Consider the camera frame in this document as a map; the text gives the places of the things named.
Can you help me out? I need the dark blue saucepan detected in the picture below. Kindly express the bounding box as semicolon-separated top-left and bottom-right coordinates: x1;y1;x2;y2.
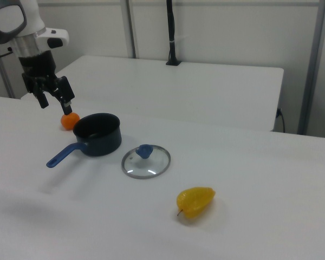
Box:
45;113;122;169

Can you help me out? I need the white side table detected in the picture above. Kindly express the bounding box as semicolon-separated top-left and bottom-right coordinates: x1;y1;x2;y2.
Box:
21;55;284;133

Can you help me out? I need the black power cable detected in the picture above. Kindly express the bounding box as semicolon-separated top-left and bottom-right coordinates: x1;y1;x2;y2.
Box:
275;107;287;133

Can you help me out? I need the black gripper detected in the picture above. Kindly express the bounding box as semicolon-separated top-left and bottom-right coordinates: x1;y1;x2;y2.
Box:
18;49;76;116

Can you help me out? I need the yellow toy starfruit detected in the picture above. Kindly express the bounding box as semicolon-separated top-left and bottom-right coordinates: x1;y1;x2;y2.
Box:
176;186;216;220

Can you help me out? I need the glass lid with blue knob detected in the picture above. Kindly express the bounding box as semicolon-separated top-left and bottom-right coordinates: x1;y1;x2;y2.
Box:
121;144;171;180

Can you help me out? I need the grey metal frame post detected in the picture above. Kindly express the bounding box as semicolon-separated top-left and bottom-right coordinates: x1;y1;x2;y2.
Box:
125;0;139;59
297;0;325;135
0;45;16;99

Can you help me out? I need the black camera pole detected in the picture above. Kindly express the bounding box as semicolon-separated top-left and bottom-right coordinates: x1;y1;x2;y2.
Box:
165;0;182;67

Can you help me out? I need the orange toy fruit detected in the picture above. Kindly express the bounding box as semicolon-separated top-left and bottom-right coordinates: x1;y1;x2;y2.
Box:
60;111;81;131

